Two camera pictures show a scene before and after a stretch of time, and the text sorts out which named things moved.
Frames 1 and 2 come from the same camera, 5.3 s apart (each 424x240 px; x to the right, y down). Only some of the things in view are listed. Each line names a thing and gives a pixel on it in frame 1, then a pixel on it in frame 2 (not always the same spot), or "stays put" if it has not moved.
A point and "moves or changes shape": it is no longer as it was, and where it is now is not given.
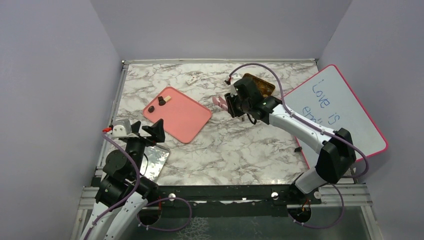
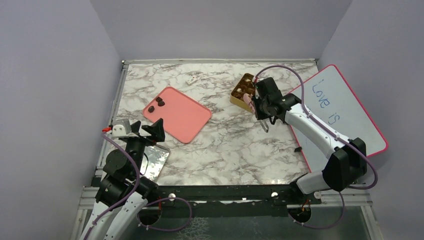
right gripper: [231, 110] to [260, 115]
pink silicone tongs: [222, 103] moves or changes shape
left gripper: [156, 130] stays put
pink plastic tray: [183, 117] stays put
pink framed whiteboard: [325, 101] stays put
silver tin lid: [155, 157] stays put
